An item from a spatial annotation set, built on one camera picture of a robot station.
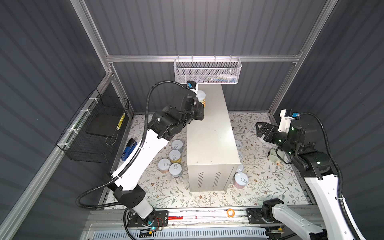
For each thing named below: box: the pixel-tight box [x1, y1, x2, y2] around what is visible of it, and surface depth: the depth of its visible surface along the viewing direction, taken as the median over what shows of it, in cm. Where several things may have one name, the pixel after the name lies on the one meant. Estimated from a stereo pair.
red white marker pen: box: [168, 215, 197, 220], surface depth 75 cm
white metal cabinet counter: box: [187, 84, 241, 192], surface depth 69 cm
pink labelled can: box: [233, 172, 249, 189], surface depth 82 cm
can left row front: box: [169, 162, 183, 178], surface depth 86 cm
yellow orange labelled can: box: [196, 90, 206, 109], surface depth 72 cm
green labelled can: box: [158, 158, 171, 174], surface depth 88 cm
